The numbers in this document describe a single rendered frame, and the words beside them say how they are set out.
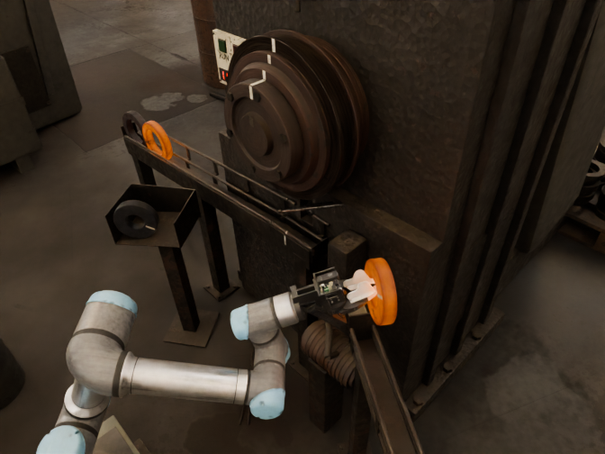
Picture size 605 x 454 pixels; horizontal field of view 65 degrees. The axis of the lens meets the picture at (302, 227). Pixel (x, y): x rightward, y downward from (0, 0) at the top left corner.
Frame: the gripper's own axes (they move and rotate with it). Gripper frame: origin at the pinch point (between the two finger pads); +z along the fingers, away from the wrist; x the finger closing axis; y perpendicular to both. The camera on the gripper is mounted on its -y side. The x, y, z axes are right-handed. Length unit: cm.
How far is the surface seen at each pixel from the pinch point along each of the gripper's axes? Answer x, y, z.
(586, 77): 56, -2, 84
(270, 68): 45, 39, -9
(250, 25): 80, 40, -11
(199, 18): 340, -23, -58
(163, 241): 63, -16, -67
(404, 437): -23.6, -26.5, -5.4
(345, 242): 29.3, -12.0, -4.2
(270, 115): 36.8, 31.1, -12.3
